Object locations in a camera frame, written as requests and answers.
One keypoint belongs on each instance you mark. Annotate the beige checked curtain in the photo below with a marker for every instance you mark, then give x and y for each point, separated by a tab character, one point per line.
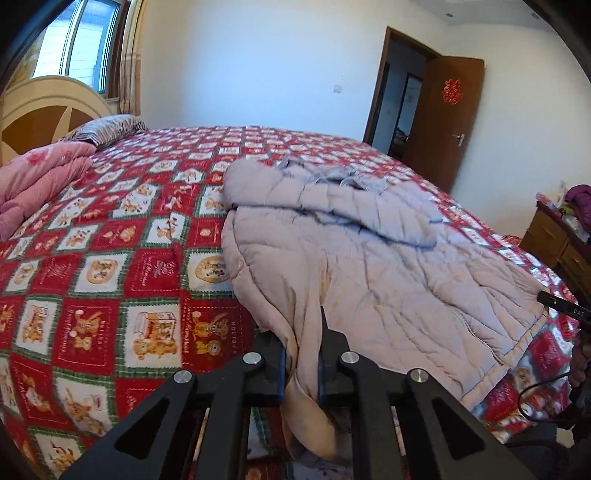
130	60

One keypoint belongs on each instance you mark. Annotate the pink folded quilt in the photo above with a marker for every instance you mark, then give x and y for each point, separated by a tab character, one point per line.
30	180

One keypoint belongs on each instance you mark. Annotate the brown wooden door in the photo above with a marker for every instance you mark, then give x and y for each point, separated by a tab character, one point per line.
431	149

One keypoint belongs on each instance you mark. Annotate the silver door handle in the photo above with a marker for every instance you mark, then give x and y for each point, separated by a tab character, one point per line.
460	138

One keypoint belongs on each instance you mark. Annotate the beige quilted down coat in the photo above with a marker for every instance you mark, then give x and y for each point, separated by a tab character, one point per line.
309	247

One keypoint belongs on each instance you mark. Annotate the purple clothing on cabinet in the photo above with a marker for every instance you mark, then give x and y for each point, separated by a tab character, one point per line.
579	199

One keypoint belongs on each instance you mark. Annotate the wooden drawer cabinet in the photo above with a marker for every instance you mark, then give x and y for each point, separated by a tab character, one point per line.
552	242

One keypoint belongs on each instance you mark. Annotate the red double happiness decoration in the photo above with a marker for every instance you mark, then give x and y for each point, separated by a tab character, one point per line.
452	91

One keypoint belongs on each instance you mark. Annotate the red patchwork cartoon bedspread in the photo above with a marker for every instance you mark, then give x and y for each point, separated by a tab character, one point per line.
118	281

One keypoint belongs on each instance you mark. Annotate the operator right hand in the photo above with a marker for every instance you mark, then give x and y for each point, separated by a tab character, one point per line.
581	355

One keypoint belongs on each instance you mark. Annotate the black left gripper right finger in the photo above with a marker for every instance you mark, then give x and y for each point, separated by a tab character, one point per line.
406	425

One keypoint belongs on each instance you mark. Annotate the cream wooden headboard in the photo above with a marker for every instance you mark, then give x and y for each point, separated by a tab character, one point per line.
41	110

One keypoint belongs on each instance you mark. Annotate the striped pillow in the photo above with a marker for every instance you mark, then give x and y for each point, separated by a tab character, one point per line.
105	131

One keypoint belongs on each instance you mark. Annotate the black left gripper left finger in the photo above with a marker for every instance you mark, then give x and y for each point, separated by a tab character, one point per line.
192	426

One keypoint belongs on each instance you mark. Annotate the window with metal frame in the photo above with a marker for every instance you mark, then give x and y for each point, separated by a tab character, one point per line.
79	43

